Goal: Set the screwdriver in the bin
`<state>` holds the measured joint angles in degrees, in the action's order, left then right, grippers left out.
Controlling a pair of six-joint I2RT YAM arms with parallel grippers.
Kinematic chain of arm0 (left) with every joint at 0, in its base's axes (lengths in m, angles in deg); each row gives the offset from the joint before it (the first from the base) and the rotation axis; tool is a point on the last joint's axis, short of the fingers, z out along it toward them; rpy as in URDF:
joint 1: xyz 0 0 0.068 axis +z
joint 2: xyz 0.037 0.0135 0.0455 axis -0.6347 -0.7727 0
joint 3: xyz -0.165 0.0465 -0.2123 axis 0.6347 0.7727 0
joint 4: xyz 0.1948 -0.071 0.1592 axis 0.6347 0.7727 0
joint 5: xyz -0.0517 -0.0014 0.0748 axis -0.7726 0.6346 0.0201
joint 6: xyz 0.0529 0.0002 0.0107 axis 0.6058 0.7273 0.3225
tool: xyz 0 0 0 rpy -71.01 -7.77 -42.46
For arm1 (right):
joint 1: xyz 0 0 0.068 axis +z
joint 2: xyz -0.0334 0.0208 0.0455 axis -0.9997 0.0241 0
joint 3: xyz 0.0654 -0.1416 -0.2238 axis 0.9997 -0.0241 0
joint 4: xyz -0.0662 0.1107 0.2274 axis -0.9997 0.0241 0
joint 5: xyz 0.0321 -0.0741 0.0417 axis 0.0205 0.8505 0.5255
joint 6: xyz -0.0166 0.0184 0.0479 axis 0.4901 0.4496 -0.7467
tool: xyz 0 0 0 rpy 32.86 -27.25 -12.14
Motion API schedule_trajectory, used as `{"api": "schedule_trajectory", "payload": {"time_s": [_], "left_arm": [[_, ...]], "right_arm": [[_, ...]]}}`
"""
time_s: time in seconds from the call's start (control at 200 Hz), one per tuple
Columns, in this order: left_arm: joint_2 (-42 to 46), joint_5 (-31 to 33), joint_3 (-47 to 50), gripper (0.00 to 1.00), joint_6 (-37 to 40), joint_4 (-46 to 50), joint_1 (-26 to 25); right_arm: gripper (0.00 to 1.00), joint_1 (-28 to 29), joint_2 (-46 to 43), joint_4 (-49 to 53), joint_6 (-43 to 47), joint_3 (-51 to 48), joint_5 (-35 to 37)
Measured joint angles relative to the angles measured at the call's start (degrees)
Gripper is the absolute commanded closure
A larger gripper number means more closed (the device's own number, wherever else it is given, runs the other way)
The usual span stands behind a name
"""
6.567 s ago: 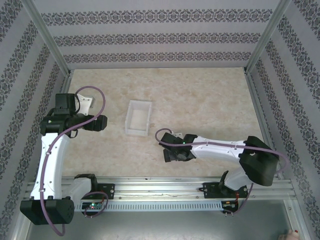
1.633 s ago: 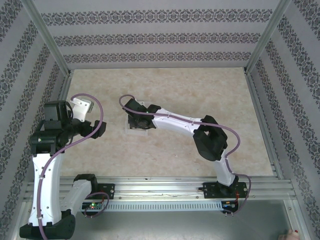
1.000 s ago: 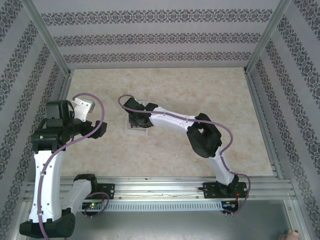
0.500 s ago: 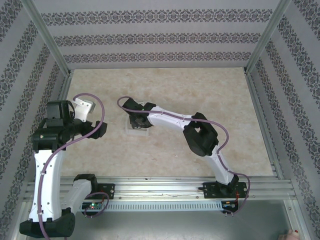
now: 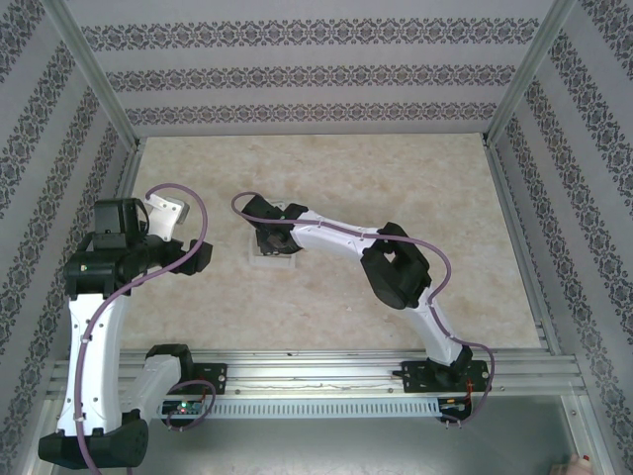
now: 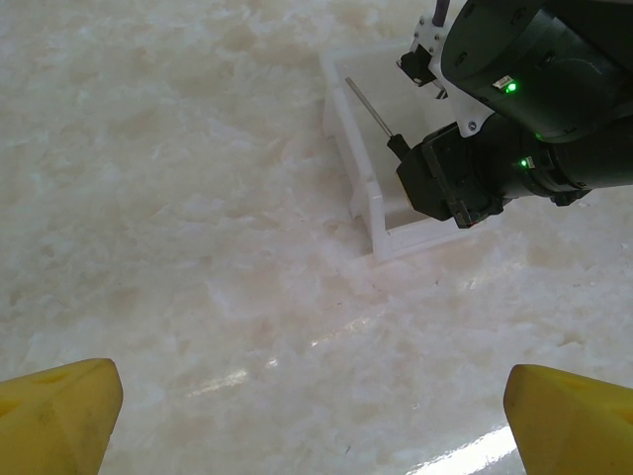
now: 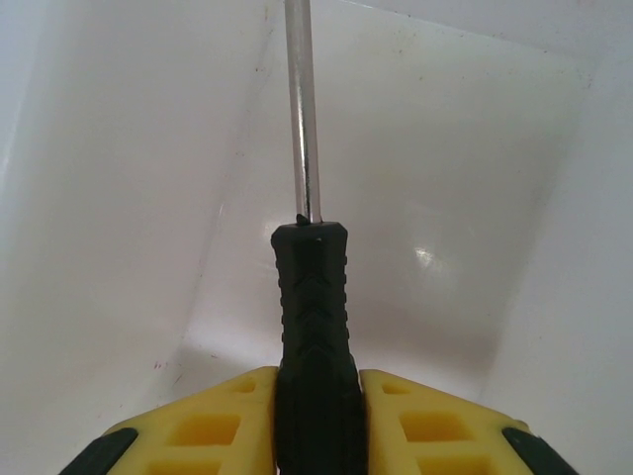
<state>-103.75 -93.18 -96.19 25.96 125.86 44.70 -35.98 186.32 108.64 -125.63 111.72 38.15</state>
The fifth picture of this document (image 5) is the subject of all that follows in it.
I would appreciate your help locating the black left base mounting plate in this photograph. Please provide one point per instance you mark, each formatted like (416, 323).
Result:
(211, 378)

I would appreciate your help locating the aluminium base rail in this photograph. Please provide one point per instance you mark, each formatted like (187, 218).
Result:
(316, 371)

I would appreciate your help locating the circuit board with green light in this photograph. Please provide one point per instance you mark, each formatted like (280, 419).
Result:
(185, 407)

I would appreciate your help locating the aluminium side rail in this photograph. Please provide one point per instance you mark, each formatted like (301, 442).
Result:
(519, 237)

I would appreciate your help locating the person's hand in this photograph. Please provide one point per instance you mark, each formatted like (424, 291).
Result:
(573, 465)

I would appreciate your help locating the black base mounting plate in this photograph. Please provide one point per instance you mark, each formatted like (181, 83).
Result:
(211, 378)
(415, 376)

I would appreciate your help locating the aluminium frame post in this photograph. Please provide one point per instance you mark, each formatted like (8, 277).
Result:
(94, 74)
(529, 74)

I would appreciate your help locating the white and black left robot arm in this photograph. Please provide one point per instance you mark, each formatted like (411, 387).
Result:
(99, 326)

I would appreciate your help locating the black right base mounting plate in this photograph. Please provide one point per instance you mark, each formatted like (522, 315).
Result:
(415, 376)

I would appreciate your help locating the small white plastic bin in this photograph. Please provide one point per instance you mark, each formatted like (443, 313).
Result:
(272, 261)

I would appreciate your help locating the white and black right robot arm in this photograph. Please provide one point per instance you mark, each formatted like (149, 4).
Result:
(336, 236)

